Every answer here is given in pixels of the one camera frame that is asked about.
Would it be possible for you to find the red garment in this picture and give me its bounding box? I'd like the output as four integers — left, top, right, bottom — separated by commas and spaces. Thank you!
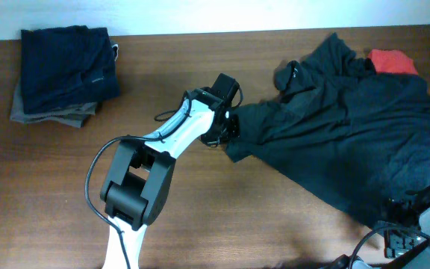
367, 49, 418, 75

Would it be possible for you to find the folded navy blue garment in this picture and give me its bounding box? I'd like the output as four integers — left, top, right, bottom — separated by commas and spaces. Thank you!
20, 25, 120, 114

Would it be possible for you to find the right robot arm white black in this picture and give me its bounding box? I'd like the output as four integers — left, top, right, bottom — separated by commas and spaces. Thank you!
322, 185, 430, 269

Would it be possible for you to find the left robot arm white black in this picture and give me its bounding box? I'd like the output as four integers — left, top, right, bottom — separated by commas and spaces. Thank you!
96, 73, 243, 268

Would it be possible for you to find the dark green t-shirt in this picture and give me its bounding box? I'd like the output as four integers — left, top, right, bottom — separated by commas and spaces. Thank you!
226, 34, 430, 226

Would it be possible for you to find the folded grey garment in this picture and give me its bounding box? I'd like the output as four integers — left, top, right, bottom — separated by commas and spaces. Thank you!
9, 40, 120, 129

